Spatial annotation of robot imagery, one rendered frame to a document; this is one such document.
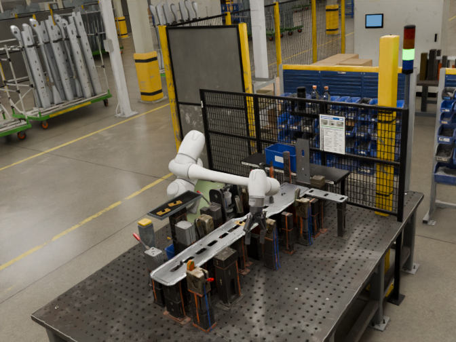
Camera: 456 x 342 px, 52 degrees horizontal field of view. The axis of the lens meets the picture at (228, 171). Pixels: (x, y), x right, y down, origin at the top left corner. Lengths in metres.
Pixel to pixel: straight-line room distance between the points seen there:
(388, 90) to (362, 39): 6.46
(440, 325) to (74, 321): 2.53
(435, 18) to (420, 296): 6.21
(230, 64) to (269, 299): 3.16
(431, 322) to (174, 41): 4.06
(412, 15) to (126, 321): 7.83
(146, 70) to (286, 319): 8.55
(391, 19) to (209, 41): 4.85
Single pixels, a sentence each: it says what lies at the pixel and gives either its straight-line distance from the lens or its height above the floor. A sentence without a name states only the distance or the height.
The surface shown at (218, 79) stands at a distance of 5.48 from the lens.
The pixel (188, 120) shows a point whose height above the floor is 0.83.
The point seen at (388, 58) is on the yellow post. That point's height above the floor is 1.87.
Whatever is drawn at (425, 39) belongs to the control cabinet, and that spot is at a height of 1.07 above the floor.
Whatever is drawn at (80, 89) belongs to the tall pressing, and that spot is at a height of 0.49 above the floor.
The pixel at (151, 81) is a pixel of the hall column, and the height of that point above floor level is 0.48.
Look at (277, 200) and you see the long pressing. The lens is 3.24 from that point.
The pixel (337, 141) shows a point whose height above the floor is 1.25.
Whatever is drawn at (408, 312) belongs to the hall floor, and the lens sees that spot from 3.90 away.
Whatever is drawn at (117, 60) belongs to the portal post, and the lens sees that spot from 9.80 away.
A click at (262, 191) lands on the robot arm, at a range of 2.63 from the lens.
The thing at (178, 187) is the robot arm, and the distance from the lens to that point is 3.46.
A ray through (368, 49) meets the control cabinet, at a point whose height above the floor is 0.88.
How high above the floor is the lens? 2.46
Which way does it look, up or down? 23 degrees down
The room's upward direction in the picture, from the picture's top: 6 degrees counter-clockwise
